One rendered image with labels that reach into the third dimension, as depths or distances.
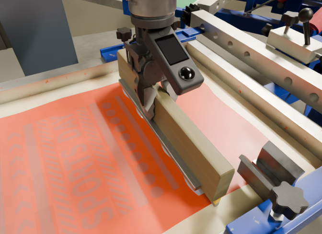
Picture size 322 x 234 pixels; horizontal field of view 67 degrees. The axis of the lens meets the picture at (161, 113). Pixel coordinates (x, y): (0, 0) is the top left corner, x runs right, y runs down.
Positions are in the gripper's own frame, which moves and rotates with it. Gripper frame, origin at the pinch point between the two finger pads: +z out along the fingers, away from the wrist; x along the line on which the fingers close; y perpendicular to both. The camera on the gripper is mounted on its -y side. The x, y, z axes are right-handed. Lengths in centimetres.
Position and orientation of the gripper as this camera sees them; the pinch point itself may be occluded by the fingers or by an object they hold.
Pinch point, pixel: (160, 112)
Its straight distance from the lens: 50.6
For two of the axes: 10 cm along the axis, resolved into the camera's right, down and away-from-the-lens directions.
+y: -4.8, -5.8, 6.6
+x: -8.8, 3.3, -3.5
